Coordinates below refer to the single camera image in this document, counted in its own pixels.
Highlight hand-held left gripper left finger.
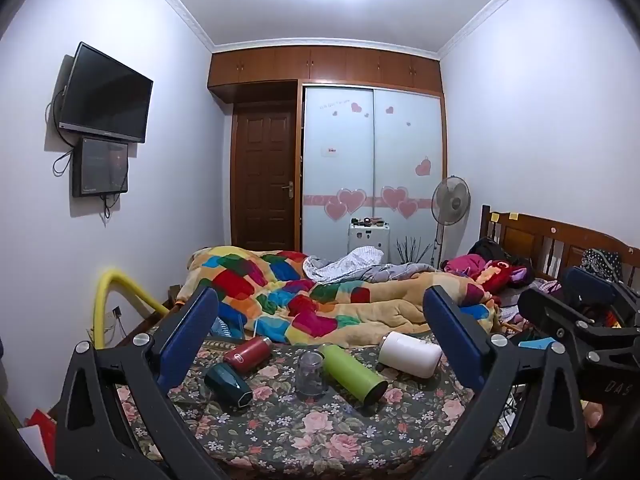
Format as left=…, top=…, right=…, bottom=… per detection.
left=54, top=286, right=231, bottom=480

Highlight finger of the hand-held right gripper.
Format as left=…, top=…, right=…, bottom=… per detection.
left=517, top=287, right=608, bottom=343
left=564, top=266, right=640, bottom=313

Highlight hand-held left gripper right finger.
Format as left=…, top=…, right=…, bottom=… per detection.
left=420, top=285, right=601, bottom=480

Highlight white cup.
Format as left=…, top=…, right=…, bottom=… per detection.
left=377, top=331, right=444, bottom=379

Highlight dark green cup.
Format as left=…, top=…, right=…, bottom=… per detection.
left=204, top=362, right=254, bottom=412

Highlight red thermos cup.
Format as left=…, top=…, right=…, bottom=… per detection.
left=223, top=336, right=274, bottom=374

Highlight green thermos cup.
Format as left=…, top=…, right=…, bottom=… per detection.
left=317, top=343, right=390, bottom=405

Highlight clear glass cup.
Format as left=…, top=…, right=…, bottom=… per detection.
left=296, top=351, right=326, bottom=401

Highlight person's right hand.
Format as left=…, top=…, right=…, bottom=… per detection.
left=581, top=399, right=602, bottom=457

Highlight black patterned bag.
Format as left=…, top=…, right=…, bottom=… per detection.
left=579, top=248, right=624, bottom=277

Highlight blue cloth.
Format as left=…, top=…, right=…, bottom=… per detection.
left=210, top=315, right=246, bottom=342

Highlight red plush toy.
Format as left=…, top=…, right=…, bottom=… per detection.
left=479, top=258, right=534, bottom=294

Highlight wooden bed headboard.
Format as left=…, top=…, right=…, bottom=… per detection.
left=479, top=204, right=640, bottom=282

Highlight pink cloth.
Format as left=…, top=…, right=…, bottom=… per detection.
left=442, top=254, right=488, bottom=278

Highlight yellow foam pipe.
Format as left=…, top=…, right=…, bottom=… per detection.
left=93, top=268, right=170, bottom=352

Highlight dark dried branches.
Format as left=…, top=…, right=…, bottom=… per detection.
left=394, top=236, right=432, bottom=266

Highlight colourful patchwork blanket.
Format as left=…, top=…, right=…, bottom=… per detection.
left=177, top=246, right=501, bottom=347

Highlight grey striped cloth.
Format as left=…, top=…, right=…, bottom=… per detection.
left=302, top=245, right=442, bottom=284

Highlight white bedside cabinet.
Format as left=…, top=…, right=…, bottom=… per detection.
left=348, top=223, right=391, bottom=257

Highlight standing fan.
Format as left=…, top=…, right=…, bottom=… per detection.
left=430, top=175, right=472, bottom=269

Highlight floral bed sheet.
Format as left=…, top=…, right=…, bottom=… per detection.
left=115, top=332, right=521, bottom=477

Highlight red paper bag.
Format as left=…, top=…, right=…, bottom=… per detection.
left=27, top=408, right=59, bottom=467

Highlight brown wooden door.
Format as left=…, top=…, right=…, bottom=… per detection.
left=230, top=101, right=299, bottom=252

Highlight white sliding-door wardrobe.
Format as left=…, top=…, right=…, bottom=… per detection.
left=299, top=81, right=449, bottom=267

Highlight wooden overhead cabinet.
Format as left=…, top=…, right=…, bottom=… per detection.
left=207, top=45, right=445, bottom=107

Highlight small black wall monitor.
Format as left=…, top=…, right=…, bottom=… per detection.
left=72, top=137, right=130, bottom=199

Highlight wall-mounted black television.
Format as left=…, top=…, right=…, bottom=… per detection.
left=57, top=42, right=154, bottom=144

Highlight black television cable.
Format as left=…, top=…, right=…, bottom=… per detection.
left=45, top=84, right=69, bottom=134

